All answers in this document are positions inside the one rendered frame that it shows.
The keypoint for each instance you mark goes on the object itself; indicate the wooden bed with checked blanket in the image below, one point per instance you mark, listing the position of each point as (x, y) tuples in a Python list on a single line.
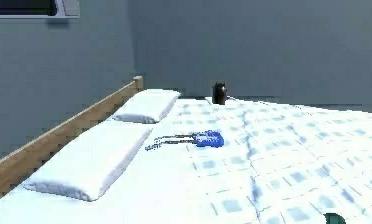
[(267, 160)]

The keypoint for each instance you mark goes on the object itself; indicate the blue toy guitar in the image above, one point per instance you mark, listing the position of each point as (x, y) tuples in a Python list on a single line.
[(207, 138)]

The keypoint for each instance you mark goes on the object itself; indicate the black cylinder object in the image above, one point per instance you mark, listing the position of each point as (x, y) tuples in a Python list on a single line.
[(219, 92)]

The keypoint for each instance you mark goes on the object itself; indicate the white pillow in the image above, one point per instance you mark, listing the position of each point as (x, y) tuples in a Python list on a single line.
[(148, 105), (90, 160)]

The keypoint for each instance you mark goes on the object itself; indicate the dark green round object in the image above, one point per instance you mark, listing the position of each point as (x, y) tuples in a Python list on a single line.
[(334, 219)]

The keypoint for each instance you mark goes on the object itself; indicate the white framed window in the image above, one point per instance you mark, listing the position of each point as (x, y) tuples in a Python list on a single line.
[(34, 7)]

